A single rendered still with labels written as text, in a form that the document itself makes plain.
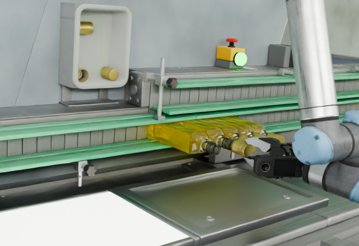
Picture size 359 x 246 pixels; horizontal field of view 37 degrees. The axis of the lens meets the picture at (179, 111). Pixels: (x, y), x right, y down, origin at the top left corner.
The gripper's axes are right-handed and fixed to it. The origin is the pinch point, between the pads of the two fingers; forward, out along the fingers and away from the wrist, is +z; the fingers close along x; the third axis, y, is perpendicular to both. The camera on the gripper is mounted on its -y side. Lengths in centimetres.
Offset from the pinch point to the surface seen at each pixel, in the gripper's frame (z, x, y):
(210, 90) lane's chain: 30.9, 9.7, 15.4
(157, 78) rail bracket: 23.3, 15.2, -12.0
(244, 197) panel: 0.0, -13.0, 1.1
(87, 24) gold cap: 39, 28, -25
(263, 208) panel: -8.0, -12.9, -0.6
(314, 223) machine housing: -20.1, -13.4, 4.2
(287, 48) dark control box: 36, 22, 57
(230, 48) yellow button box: 37, 22, 29
